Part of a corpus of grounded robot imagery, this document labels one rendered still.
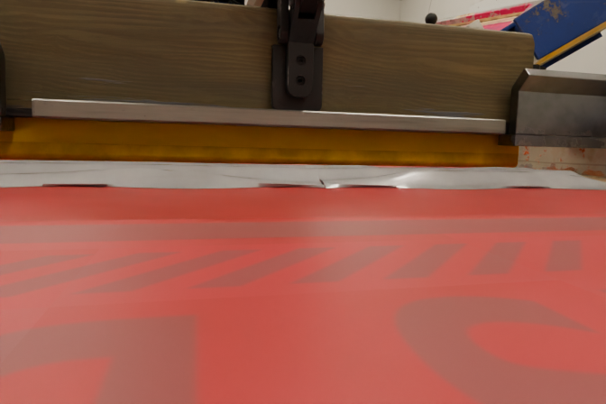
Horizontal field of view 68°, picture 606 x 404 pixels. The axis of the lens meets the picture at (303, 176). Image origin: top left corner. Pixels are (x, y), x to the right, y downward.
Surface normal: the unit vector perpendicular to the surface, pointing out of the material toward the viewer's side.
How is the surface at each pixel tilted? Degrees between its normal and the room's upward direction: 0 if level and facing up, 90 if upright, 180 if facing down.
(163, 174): 40
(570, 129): 90
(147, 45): 90
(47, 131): 90
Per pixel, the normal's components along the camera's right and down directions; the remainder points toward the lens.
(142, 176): 0.13, -0.70
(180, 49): 0.23, 0.09
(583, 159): -0.97, -0.01
